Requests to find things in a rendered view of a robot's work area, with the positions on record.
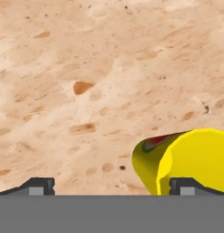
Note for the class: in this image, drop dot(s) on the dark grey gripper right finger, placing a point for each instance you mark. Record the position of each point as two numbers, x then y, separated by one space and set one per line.
186 185

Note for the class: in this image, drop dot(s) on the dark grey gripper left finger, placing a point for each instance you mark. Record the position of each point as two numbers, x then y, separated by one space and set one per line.
38 185

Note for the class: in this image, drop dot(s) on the yellow cup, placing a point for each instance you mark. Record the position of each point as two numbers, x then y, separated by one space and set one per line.
195 157

